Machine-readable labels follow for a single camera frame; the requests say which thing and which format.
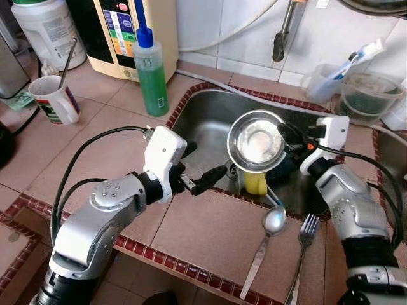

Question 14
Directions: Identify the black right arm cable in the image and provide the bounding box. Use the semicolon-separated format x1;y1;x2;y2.
315;143;404;248

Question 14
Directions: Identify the green liquid soap bottle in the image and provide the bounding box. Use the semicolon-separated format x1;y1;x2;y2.
132;27;169;117

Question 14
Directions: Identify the white green baby spoon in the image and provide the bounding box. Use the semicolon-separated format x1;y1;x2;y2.
266;184;285;207

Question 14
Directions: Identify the clear toothbrush cup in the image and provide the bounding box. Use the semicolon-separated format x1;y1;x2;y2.
301;62;344;104

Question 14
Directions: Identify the large white plastic jug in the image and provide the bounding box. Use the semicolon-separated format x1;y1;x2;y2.
11;0;86;71

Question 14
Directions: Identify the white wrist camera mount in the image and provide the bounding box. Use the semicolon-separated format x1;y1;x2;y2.
300;116;350;175
143;125;188;204

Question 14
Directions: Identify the steel wall tap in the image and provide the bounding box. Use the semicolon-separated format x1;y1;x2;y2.
272;0;306;63

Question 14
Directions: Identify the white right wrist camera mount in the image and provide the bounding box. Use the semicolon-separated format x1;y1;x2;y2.
300;116;350;175

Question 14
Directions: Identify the hanging black steel pan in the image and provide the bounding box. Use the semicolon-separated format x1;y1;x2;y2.
340;0;407;17

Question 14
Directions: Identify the clear plastic small bucket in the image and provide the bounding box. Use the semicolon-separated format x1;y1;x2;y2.
339;72;404;126

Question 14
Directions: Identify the thin steel stirrer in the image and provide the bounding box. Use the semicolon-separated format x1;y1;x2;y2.
59;38;78;90

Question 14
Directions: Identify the white hose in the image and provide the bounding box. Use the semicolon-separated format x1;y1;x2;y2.
178;69;407;147

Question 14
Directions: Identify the green paper packet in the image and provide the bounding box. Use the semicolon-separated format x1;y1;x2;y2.
8;89;36;112

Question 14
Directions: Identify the yellow plastic bowl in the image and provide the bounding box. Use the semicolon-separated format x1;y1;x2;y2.
243;168;269;196

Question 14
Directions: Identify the grey steel container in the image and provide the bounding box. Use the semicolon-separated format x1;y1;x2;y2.
0;29;31;102

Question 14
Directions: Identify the white printed mug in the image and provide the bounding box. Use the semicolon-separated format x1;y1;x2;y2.
29;75;81;126

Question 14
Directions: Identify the round steel bowl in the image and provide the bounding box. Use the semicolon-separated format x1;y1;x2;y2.
227;110;287;173

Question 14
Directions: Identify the black kettle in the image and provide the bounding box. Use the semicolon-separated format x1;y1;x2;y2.
0;121;18;169

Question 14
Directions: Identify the blue white toothbrush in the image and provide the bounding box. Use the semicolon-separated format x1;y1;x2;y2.
331;38;387;80

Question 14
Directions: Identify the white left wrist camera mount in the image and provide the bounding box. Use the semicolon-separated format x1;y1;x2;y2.
143;125;188;204

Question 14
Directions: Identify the beige water purifier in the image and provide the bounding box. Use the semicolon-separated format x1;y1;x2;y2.
67;0;179;82

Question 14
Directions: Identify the steel fork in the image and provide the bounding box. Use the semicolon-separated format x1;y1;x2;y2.
285;213;320;305

